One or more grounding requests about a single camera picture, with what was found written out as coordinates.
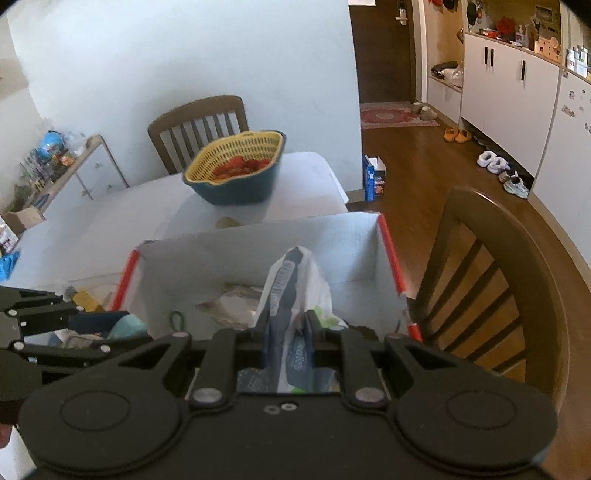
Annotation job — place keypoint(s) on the wooden slat-back chair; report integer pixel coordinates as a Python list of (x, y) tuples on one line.
[(194, 113)]

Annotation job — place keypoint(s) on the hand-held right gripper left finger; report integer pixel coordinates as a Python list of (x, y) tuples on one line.
[(251, 344)]

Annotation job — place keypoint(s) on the white and wood wall cabinet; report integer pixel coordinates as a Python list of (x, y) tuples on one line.
[(503, 83)]

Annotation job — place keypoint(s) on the blue carton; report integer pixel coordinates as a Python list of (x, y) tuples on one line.
[(374, 180)]

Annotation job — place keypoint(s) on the beige plush slipper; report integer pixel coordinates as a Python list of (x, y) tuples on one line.
[(431, 114), (419, 107)]

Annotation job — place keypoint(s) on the pile of red strawberries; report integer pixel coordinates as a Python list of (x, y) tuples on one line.
[(235, 167)]

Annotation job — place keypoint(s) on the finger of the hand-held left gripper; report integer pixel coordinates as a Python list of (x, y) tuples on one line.
[(97, 321), (69, 356)]

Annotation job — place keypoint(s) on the silver door lock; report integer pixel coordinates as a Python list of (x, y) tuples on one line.
[(400, 11)]

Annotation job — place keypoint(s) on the group of cabinet stickers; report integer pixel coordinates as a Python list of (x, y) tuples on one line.
[(575, 106)]

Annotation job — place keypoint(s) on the green rubber band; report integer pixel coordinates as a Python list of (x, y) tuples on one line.
[(171, 318)]

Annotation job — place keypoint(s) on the white wooden-top sideboard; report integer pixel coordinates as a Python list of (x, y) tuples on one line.
[(99, 170)]

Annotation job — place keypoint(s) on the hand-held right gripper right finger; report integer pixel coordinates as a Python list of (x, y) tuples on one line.
[(323, 344)]

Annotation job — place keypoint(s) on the yellow colander basket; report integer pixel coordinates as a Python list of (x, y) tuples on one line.
[(207, 159)]

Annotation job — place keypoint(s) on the white fluffy slipper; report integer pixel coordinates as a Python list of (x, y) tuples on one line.
[(485, 159), (497, 164)]

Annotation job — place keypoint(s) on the blue globe toy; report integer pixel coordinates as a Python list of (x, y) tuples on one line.
[(51, 144)]

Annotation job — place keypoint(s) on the white cardboard box red edges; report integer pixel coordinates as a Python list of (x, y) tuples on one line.
[(332, 249)]

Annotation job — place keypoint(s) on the small cardboard box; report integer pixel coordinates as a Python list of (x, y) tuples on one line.
[(25, 220)]

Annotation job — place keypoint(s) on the light green oval case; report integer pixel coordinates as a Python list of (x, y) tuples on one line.
[(131, 325)]

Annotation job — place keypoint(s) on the wooden toy box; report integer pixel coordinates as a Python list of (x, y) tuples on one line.
[(547, 46)]

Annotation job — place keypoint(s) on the dark brown door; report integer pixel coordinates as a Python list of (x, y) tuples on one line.
[(383, 60)]

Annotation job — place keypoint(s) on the dark bag on bench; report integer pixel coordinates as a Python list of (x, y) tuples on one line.
[(445, 69)]

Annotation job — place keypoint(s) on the red ornament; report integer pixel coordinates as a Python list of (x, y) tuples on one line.
[(505, 25)]

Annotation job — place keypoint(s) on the red and white package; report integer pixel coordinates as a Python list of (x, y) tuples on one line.
[(5, 235)]

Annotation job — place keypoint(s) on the white plastic bag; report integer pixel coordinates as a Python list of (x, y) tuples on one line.
[(295, 286)]

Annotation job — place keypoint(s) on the wooden round-back chair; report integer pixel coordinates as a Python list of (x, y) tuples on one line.
[(531, 258)]

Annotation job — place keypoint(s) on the small tan piece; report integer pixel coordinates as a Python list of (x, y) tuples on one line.
[(227, 223)]

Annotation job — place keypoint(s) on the red patterned rug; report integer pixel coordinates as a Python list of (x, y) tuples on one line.
[(388, 115)]

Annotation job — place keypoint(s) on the blue cloth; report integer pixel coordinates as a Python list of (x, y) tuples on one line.
[(7, 267)]

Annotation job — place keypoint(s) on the blue basin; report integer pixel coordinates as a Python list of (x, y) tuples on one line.
[(240, 194)]

